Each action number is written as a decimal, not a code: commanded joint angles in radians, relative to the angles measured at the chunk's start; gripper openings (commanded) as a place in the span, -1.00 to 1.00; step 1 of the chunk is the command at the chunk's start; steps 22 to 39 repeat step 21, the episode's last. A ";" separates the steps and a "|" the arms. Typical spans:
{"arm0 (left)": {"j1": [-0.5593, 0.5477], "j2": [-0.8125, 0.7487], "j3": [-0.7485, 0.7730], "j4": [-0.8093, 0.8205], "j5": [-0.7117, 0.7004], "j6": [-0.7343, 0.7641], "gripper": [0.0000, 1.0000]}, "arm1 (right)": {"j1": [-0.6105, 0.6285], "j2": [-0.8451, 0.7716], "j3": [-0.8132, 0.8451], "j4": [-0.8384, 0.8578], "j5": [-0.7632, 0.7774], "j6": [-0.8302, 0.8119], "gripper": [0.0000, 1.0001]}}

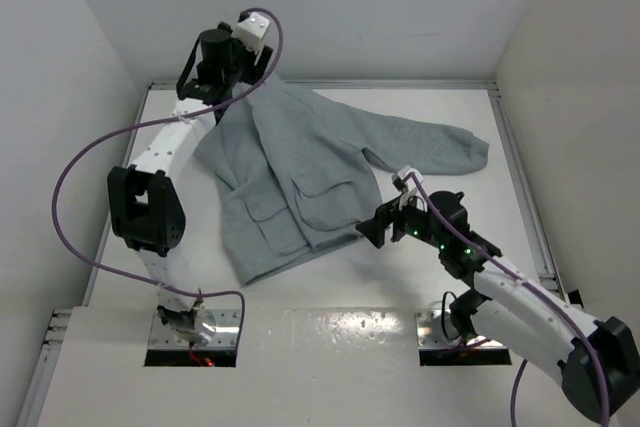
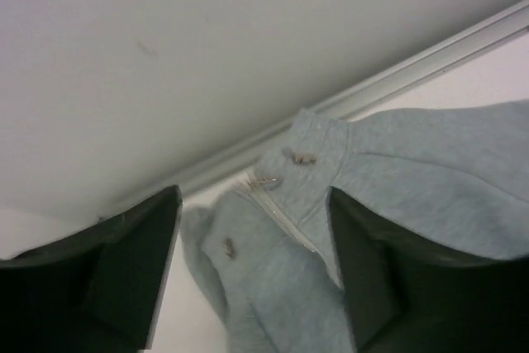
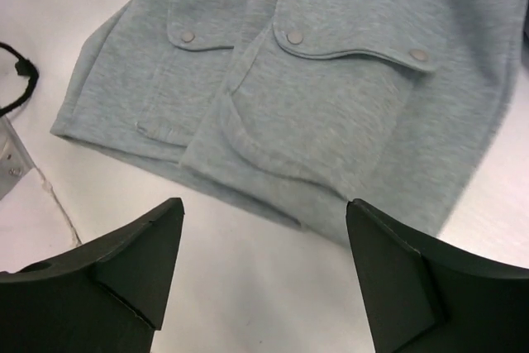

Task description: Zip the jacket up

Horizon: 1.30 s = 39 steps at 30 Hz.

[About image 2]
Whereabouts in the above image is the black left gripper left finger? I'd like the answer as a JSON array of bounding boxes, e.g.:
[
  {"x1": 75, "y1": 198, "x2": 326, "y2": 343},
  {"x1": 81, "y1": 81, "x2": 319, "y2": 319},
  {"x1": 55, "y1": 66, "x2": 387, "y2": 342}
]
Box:
[{"x1": 1, "y1": 185, "x2": 182, "y2": 353}]

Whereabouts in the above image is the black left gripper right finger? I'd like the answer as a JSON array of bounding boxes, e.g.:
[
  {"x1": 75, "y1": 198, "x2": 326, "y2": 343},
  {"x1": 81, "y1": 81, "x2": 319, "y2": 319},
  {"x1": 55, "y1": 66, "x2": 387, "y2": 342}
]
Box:
[{"x1": 328, "y1": 188, "x2": 528, "y2": 352}]

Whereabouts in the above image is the grey zip jacket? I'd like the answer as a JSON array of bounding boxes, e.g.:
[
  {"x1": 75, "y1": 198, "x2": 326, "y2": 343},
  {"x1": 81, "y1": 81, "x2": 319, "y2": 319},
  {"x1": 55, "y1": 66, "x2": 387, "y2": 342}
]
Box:
[{"x1": 180, "y1": 100, "x2": 528, "y2": 352}]

